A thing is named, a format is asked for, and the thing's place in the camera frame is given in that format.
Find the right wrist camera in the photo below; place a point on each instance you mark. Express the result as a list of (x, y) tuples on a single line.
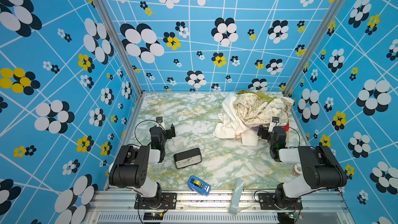
[(275, 119)]

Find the aluminium front frame rail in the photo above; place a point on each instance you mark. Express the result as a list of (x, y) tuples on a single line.
[(117, 207)]

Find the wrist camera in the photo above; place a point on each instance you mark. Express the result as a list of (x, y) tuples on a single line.
[(275, 119), (159, 119)]

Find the green cloth strip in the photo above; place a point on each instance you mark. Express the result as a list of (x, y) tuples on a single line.
[(260, 94)]

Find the left aluminium corner post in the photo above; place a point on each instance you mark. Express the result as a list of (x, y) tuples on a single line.
[(111, 29)]

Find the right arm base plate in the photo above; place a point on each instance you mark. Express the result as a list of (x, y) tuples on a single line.
[(272, 201)]

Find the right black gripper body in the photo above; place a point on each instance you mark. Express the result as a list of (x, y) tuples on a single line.
[(266, 135)]

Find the cream floral patterned cloth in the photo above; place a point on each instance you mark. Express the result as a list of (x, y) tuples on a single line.
[(253, 111)]

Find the white cloth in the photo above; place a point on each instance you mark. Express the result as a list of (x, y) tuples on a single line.
[(231, 125)]

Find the aluminium corner post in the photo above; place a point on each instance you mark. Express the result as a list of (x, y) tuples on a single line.
[(111, 29), (330, 15)]

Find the red cloth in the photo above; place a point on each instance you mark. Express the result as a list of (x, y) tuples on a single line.
[(286, 127)]

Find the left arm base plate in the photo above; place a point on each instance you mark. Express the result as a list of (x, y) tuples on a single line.
[(164, 201)]

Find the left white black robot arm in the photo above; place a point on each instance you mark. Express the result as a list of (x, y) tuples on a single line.
[(129, 170)]

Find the right aluminium corner post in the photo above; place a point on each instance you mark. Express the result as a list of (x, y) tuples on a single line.
[(330, 15)]

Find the red white tape roll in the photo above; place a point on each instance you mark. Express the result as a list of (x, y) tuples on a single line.
[(298, 169)]

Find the black rectangular alarm clock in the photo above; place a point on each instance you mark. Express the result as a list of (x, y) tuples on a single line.
[(187, 158)]

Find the blue tape dispenser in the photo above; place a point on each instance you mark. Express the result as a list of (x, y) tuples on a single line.
[(199, 186)]

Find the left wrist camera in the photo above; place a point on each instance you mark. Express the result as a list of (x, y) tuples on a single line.
[(159, 119)]

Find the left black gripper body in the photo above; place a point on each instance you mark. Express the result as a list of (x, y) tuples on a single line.
[(165, 137)]

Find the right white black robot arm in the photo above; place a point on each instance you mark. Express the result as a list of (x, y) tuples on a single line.
[(320, 169)]

